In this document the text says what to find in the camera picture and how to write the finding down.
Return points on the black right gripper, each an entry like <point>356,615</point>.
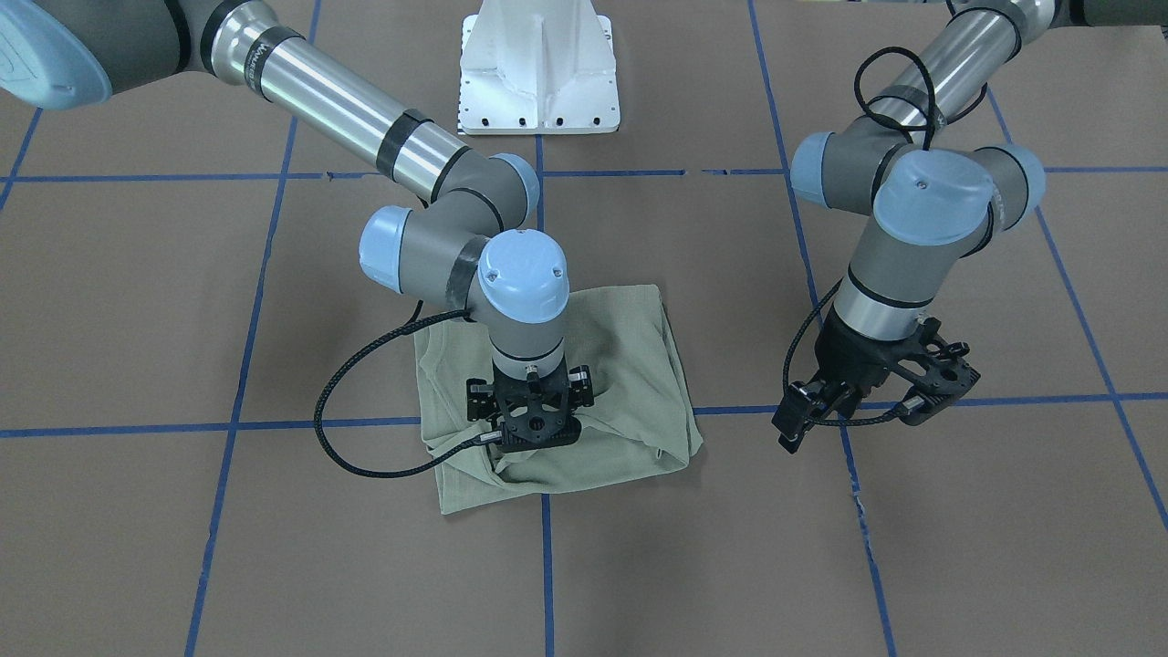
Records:
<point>478,399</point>

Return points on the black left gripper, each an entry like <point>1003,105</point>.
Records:
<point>846,359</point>

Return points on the olive green long-sleeve shirt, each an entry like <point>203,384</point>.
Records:
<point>641,423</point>

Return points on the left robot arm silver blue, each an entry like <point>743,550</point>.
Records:
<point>927,206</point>

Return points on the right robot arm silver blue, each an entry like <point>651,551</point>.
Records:
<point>185,254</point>

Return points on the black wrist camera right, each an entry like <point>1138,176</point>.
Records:
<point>542,430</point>

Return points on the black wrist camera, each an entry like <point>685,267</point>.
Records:
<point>936,369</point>
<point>542,430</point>

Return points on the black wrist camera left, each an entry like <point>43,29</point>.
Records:
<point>936,369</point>

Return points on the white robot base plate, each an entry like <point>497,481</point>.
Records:
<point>537,68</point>

